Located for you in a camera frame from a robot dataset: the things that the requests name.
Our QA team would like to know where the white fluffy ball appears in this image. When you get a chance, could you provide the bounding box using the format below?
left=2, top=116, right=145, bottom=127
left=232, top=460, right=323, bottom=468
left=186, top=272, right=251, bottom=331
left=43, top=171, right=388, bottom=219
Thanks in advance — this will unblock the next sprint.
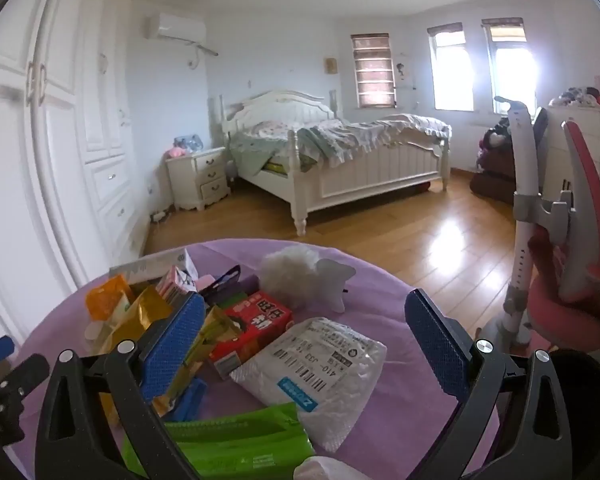
left=257, top=245, right=326, bottom=307

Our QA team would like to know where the orange snack packet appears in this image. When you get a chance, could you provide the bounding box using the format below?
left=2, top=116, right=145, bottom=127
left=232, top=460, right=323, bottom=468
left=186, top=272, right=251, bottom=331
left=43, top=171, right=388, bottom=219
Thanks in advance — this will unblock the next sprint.
left=85, top=275, right=136, bottom=323

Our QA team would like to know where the white air conditioner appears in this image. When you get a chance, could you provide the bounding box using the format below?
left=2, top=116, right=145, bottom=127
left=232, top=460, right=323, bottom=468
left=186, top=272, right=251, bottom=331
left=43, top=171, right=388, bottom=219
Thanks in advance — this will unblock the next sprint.
left=146, top=12, right=208, bottom=46

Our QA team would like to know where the red carton box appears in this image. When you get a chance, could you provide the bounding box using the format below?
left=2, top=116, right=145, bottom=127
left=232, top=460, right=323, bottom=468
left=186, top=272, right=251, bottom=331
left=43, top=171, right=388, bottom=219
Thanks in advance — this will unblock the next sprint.
left=207, top=291, right=295, bottom=379

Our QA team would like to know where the white bubble mailer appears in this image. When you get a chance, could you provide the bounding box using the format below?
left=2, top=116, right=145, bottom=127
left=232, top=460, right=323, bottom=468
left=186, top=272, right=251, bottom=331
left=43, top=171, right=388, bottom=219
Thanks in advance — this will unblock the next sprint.
left=230, top=316, right=388, bottom=453

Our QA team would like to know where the bright wide window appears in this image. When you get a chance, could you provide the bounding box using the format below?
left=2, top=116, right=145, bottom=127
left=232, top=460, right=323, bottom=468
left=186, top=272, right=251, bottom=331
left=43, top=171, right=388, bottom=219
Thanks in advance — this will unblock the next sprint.
left=481, top=17, right=538, bottom=113

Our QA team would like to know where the dark purple pouch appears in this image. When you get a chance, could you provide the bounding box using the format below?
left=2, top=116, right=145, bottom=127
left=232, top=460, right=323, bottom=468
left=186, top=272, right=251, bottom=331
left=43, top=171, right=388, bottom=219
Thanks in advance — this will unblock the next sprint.
left=198, top=265, right=261, bottom=306

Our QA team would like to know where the blue transparent bag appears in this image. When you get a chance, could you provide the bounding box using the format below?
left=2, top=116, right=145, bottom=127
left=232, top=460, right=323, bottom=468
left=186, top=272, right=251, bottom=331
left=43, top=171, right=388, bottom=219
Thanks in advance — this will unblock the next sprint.
left=174, top=133, right=204, bottom=153

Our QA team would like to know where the floral quilt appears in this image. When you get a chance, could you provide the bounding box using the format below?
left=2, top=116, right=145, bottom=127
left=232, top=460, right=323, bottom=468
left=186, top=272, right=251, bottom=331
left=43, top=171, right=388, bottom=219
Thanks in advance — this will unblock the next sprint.
left=228, top=114, right=452, bottom=171

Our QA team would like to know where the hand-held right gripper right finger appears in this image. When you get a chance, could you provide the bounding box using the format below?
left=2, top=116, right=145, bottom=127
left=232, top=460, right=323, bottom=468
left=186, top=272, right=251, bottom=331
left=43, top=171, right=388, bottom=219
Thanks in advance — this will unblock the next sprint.
left=404, top=288, right=581, bottom=480

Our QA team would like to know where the purple tablecloth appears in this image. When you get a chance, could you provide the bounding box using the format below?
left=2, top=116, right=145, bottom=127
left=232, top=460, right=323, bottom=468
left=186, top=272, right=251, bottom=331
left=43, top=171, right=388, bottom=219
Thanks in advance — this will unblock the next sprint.
left=10, top=238, right=501, bottom=480

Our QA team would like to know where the long white box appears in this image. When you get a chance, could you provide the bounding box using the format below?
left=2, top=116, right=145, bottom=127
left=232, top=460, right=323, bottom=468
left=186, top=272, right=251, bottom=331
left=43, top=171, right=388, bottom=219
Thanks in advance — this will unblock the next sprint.
left=109, top=248, right=198, bottom=286

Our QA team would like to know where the gold foil packet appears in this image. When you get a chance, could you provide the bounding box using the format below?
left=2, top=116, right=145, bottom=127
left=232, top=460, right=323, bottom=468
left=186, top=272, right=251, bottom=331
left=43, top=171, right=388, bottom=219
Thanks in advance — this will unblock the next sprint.
left=100, top=287, right=173, bottom=356

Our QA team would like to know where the green soft packet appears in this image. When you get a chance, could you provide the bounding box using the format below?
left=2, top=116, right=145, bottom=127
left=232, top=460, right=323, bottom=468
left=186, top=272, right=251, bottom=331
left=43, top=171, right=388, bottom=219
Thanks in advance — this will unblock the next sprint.
left=121, top=402, right=316, bottom=480

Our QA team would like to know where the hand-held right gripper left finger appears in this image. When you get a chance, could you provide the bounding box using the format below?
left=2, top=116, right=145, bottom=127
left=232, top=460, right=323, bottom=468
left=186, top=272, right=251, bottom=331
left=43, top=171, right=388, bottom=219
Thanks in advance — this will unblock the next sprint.
left=34, top=291, right=207, bottom=480

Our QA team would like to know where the pink patterned small box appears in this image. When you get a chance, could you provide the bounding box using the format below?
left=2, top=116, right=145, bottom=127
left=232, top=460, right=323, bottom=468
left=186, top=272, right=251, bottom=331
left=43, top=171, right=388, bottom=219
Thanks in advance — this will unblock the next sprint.
left=155, top=266, right=199, bottom=306

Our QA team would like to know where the white wooden bed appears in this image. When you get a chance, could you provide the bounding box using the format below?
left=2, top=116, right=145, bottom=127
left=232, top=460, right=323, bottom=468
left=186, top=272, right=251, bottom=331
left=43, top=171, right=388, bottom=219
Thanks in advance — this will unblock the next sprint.
left=220, top=89, right=453, bottom=237

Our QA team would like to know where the window with brown blind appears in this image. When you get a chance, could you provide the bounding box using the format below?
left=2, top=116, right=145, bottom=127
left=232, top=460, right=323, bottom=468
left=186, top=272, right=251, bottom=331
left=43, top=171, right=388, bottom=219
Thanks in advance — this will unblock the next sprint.
left=351, top=33, right=397, bottom=109

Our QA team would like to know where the white wardrobe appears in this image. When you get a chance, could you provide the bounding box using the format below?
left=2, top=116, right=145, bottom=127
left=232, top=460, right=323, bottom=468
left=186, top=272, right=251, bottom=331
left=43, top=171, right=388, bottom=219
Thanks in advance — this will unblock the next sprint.
left=0, top=0, right=153, bottom=346

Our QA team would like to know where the cream nightstand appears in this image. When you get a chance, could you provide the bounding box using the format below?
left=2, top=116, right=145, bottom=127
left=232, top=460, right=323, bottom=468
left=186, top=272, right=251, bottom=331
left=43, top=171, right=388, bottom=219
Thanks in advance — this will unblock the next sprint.
left=166, top=147, right=232, bottom=212

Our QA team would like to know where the white paper wad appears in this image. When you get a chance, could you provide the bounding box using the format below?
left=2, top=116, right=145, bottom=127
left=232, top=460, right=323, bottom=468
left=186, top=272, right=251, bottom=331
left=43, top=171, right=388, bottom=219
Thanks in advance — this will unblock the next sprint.
left=292, top=455, right=376, bottom=480

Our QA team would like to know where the bright narrow window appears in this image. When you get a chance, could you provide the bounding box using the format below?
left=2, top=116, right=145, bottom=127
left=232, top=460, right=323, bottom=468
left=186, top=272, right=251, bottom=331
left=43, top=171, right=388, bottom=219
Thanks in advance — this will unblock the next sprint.
left=427, top=22, right=476, bottom=111

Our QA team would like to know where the pink and grey chair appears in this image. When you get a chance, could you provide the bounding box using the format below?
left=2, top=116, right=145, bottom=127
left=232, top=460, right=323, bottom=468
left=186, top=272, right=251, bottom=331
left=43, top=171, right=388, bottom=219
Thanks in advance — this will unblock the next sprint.
left=480, top=95, right=600, bottom=361

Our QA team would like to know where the crumpled white tissue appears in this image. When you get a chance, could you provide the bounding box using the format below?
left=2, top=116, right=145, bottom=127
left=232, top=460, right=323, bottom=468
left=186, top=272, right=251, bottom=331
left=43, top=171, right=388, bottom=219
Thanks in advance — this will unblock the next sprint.
left=315, top=258, right=357, bottom=314

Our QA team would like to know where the yellow green wrapper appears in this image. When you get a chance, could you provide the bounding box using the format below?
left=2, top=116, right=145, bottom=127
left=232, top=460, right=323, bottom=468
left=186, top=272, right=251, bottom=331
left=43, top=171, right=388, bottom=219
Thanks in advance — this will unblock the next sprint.
left=180, top=305, right=246, bottom=377

